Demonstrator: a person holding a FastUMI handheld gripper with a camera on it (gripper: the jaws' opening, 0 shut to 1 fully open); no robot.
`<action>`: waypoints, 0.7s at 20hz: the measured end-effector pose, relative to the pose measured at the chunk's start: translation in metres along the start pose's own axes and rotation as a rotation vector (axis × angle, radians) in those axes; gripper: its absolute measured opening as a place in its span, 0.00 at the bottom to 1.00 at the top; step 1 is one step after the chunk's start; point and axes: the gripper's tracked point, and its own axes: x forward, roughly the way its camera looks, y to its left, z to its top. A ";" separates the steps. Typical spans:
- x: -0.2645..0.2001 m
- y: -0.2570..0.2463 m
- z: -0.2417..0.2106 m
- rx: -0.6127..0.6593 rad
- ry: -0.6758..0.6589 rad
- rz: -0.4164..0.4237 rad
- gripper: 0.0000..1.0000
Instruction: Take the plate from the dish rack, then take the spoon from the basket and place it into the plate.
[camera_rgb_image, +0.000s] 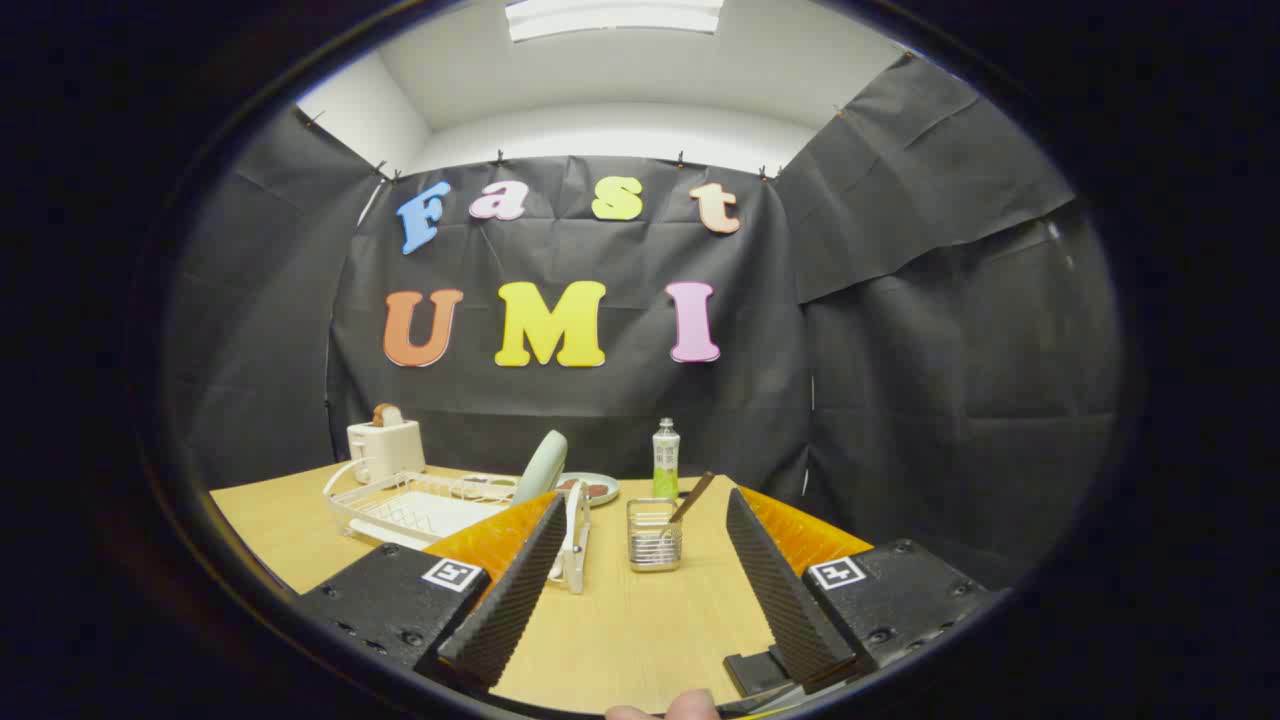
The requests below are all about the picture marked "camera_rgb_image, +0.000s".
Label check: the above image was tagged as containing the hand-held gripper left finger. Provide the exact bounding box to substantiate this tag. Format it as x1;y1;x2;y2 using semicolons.
295;490;568;696

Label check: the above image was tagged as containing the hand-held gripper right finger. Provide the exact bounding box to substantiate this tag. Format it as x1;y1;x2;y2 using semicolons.
722;487;1011;701

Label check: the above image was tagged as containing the white wire dish rack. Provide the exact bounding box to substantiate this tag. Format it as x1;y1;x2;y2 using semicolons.
322;458;593;595

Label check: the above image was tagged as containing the wooden handle metal spoon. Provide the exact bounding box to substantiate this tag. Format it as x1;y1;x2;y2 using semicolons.
660;471;716;546

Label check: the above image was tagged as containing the metal wire basket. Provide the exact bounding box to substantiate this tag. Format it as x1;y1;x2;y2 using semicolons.
627;498;684;573

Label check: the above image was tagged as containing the pale green food plate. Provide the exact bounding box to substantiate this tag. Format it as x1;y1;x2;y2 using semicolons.
556;472;621;508

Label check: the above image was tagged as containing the green label plastic bottle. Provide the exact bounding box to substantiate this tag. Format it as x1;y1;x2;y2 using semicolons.
652;418;681;499

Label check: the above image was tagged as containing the white toaster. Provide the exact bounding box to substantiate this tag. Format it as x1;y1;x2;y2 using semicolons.
347;418;427;485

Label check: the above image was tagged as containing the black backdrop cloth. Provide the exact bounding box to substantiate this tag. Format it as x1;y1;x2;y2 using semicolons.
165;50;1121;591

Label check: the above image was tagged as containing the ceiling light panel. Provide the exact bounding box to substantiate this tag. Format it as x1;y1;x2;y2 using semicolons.
505;0;724;43

